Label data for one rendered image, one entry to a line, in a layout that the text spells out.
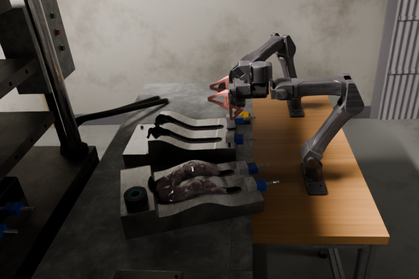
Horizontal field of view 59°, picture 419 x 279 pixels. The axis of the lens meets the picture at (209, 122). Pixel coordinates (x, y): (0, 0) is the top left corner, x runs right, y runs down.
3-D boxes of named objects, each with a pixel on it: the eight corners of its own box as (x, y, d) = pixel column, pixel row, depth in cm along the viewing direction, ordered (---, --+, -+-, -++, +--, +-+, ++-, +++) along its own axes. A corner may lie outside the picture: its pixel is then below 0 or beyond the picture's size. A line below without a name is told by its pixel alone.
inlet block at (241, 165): (267, 166, 154) (267, 156, 152) (271, 174, 150) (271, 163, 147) (236, 172, 152) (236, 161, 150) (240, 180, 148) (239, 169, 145)
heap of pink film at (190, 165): (218, 168, 151) (217, 152, 147) (229, 197, 136) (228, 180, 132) (154, 180, 147) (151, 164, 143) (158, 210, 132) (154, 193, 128)
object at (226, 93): (206, 93, 126) (234, 91, 125) (207, 84, 132) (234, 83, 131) (207, 110, 130) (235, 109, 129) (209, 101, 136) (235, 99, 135)
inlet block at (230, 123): (256, 121, 173) (254, 109, 171) (256, 124, 168) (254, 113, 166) (228, 124, 175) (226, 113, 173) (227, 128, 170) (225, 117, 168)
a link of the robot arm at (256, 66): (250, 70, 123) (287, 68, 122) (250, 60, 131) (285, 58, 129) (252, 101, 129) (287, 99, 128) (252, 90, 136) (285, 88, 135)
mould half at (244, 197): (244, 169, 158) (243, 148, 153) (264, 211, 136) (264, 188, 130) (125, 192, 151) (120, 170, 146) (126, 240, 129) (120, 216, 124)
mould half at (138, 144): (238, 133, 183) (237, 109, 177) (235, 165, 161) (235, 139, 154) (139, 134, 190) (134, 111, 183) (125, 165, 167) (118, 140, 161)
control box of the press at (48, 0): (120, 215, 254) (60, -8, 180) (105, 251, 228) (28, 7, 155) (88, 215, 257) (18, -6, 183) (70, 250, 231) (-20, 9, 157)
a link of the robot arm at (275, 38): (251, 64, 156) (293, 30, 170) (235, 60, 162) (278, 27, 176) (256, 88, 164) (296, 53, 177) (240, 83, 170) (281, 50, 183)
